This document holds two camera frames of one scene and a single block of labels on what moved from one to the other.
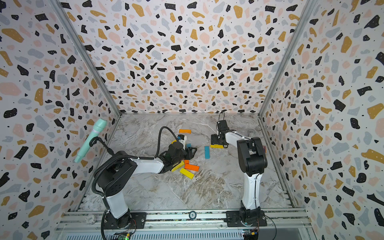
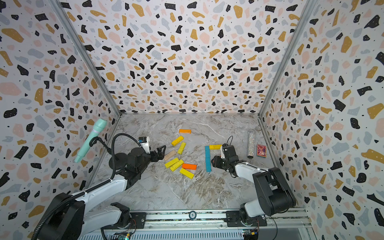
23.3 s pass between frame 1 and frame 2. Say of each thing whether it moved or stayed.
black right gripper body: moved
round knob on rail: stayed
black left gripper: moved
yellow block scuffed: stayed
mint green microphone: stayed
